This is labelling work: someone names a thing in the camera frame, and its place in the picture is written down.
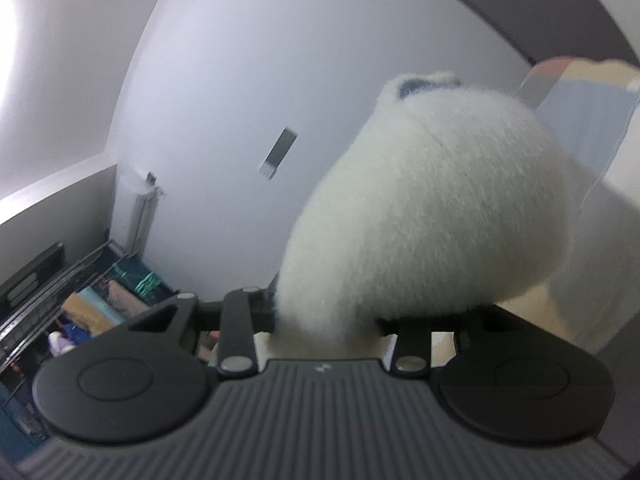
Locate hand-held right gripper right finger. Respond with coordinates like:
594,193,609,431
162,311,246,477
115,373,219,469
377,305,532,377

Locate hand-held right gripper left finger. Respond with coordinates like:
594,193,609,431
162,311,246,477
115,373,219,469
128,280,279,377

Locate white fleece garment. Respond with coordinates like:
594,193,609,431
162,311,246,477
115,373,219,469
252,71,606,361

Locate green clothes hangers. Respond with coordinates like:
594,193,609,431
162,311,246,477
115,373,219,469
131,269,162,297

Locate pink-brown hanging garment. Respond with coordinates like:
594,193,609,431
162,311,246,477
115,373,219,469
106,279,147,319

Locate white air conditioner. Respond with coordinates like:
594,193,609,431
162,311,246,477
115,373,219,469
120,170,164,257

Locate beige coat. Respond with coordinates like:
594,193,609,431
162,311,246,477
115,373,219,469
61,291,117,337

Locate shelf with assorted items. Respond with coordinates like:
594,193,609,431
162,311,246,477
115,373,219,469
0,239,122,357

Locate patchwork quilt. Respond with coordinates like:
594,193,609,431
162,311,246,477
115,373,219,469
515,56,640,356

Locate grey door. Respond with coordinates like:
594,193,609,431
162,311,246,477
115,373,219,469
400,0,640,69

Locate grey wall socket panel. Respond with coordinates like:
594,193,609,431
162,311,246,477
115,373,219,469
266,127,299,167

